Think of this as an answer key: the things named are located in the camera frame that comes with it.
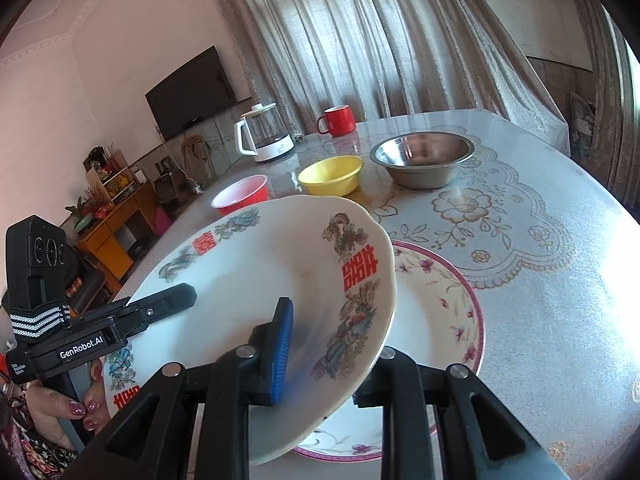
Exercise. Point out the stainless steel bowl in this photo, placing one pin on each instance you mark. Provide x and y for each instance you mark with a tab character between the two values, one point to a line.
425	174

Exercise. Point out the shelf of ornaments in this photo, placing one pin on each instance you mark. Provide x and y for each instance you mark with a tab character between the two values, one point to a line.
107	172

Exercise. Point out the person's left hand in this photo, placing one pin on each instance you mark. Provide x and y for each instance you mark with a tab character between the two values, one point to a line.
55	405

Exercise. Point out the grey side curtain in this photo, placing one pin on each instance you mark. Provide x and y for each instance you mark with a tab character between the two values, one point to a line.
615	110

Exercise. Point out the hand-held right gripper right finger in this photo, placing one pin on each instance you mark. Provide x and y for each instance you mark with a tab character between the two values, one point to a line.
395	377

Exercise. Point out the floral pink-rimmed plate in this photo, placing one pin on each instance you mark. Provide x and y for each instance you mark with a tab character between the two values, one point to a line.
430	310

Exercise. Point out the white power strip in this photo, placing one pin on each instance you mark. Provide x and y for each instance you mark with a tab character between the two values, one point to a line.
198	189

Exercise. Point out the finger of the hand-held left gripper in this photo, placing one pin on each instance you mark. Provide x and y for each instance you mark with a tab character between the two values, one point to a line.
160	305

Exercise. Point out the small dark appliance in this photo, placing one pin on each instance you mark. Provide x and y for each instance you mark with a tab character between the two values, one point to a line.
169	187

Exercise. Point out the wooden folding chair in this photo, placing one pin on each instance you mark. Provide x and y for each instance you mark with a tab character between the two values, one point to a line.
195	157

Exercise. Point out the person's floral clothing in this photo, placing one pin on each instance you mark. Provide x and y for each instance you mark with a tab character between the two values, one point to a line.
30	455

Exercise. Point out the black sofa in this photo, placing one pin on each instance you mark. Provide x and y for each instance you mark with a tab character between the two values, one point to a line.
90	290

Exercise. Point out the black flat television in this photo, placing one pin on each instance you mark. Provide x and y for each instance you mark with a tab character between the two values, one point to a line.
190	90

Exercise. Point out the orange wooden cabinet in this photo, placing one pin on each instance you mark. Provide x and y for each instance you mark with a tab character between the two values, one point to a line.
107	247

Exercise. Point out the pink plastic item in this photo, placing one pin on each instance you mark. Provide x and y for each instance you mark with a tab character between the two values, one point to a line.
161	221

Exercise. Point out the red mug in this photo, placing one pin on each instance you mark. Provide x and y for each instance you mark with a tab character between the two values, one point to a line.
342	122

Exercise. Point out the white plate with red print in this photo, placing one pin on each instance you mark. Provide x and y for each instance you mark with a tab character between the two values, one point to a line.
240	260

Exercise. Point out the yellow bowl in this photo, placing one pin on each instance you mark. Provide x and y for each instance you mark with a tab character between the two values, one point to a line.
330	183

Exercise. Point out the red and white plastic bowl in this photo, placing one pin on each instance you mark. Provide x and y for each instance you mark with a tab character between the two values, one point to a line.
240	201

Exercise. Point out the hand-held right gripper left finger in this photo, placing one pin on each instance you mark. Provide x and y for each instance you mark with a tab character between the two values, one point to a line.
281	350

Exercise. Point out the white electric glass kettle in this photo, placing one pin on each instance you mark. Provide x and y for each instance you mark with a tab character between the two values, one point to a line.
272	150

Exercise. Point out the floral lace tablecloth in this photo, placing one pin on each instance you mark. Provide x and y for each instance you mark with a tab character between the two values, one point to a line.
500	240

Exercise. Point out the grey sheer curtain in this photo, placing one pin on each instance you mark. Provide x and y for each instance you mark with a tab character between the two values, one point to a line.
375	35

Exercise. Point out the green potted plant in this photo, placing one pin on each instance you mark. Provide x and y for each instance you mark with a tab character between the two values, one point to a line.
76	212

